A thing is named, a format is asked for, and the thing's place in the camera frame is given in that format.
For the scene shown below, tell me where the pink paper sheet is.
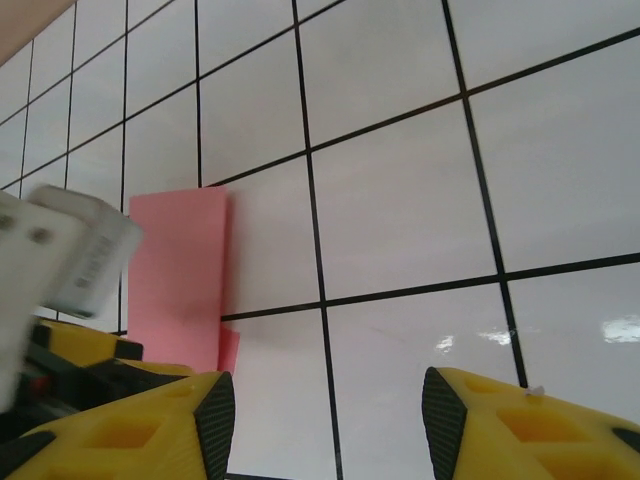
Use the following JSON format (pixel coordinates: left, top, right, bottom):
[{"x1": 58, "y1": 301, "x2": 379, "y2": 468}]
[{"x1": 127, "y1": 184, "x2": 242, "y2": 376}]

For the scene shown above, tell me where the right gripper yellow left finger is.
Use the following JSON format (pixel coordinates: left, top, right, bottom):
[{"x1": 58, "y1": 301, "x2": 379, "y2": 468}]
[{"x1": 0, "y1": 370, "x2": 236, "y2": 480}]

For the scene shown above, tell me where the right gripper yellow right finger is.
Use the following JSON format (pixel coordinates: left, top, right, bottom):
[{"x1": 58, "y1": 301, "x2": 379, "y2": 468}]
[{"x1": 422, "y1": 366, "x2": 640, "y2": 480}]

